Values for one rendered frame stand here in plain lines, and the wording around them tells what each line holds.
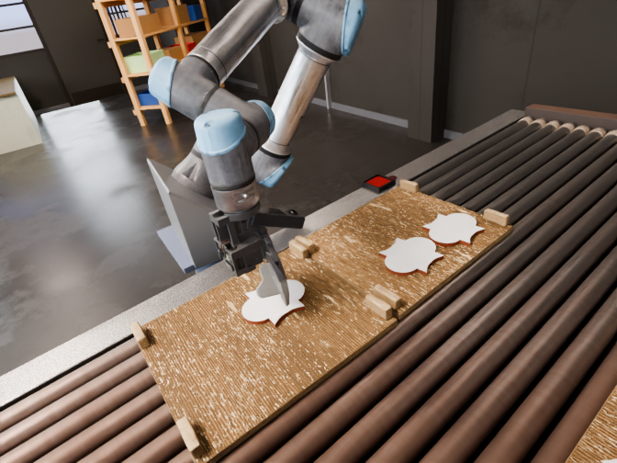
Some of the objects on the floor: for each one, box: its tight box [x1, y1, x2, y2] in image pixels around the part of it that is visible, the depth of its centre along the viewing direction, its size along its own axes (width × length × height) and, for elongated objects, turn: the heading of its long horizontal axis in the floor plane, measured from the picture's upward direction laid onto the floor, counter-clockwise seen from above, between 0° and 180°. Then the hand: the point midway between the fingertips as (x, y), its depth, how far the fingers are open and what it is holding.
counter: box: [0, 76, 42, 154], centre depth 603 cm, size 69×215×73 cm, turn 46°
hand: (270, 286), depth 78 cm, fingers open, 14 cm apart
